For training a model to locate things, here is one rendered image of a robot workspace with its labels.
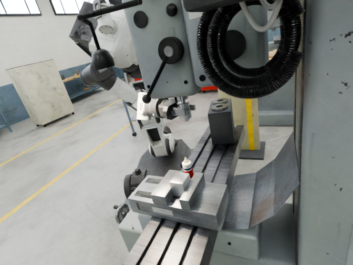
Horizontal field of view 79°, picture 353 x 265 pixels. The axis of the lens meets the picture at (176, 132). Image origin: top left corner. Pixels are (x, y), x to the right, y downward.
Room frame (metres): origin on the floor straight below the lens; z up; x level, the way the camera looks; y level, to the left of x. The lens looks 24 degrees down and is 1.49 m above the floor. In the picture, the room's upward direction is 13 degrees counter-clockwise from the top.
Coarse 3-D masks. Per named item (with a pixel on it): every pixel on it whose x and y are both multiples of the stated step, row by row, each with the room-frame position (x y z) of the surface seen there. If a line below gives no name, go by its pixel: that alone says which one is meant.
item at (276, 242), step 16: (288, 208) 0.70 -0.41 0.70; (128, 224) 0.82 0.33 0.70; (272, 224) 0.64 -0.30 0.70; (288, 224) 0.62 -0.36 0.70; (128, 240) 0.80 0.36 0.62; (272, 240) 0.57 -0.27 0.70; (288, 240) 0.55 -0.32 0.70; (224, 256) 0.57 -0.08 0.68; (272, 256) 0.51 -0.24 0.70; (288, 256) 0.50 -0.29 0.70
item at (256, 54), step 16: (192, 16) 0.60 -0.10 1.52; (240, 16) 0.54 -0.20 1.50; (256, 16) 0.53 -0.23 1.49; (192, 32) 0.60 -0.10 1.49; (240, 32) 0.54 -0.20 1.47; (256, 32) 0.53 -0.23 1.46; (192, 48) 0.61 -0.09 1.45; (240, 48) 0.54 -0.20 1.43; (256, 48) 0.53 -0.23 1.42; (192, 64) 0.62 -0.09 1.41; (240, 64) 0.55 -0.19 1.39; (256, 64) 0.53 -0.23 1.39; (208, 80) 0.59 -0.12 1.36
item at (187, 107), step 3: (186, 105) 0.74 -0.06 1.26; (189, 105) 0.75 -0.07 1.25; (183, 108) 0.74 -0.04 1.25; (186, 108) 0.74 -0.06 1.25; (189, 108) 0.75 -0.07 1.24; (186, 111) 0.74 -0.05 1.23; (189, 111) 0.75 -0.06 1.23; (189, 114) 0.75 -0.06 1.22; (180, 117) 0.75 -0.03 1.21; (183, 117) 0.74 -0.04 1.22; (186, 117) 0.74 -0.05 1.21; (189, 117) 0.74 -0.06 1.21
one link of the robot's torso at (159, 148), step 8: (136, 120) 1.48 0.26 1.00; (144, 128) 1.47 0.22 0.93; (152, 128) 1.49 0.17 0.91; (160, 128) 1.45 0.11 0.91; (144, 136) 1.48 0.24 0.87; (152, 136) 1.54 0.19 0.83; (160, 136) 1.47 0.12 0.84; (152, 144) 1.53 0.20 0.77; (160, 144) 1.52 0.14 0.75; (168, 144) 1.56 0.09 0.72; (152, 152) 1.55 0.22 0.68; (160, 152) 1.54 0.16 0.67; (168, 152) 1.53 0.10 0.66
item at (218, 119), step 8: (216, 104) 1.13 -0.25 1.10; (224, 104) 1.10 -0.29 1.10; (208, 112) 1.08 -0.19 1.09; (216, 112) 1.05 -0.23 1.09; (224, 112) 1.03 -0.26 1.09; (232, 112) 1.19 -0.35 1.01; (216, 120) 1.04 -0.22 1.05; (224, 120) 1.03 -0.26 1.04; (232, 120) 1.06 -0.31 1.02; (216, 128) 1.04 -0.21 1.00; (224, 128) 1.03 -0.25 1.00; (232, 128) 1.02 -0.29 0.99; (216, 136) 1.04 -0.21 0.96; (224, 136) 1.03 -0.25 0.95; (232, 136) 1.02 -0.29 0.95; (216, 144) 1.05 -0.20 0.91
